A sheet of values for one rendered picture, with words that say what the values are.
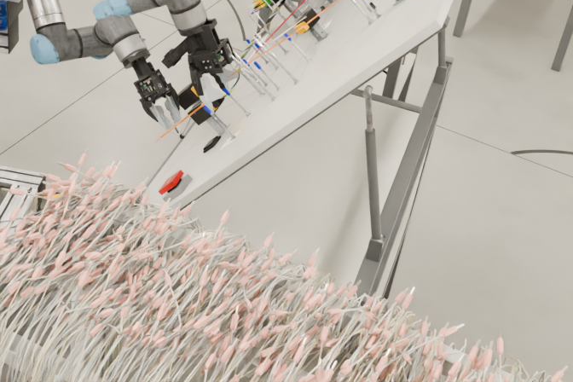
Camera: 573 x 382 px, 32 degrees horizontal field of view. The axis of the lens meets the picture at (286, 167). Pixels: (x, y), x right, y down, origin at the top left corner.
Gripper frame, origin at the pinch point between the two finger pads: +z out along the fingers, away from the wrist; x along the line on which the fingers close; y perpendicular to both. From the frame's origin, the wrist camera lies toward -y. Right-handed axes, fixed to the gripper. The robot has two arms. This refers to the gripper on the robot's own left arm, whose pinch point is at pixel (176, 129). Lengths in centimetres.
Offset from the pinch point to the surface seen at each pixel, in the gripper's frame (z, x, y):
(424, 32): 15, 46, 73
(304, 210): 33.1, 19.4, -22.8
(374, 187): 36, 31, 31
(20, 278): 21, -28, 109
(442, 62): 16, 77, -40
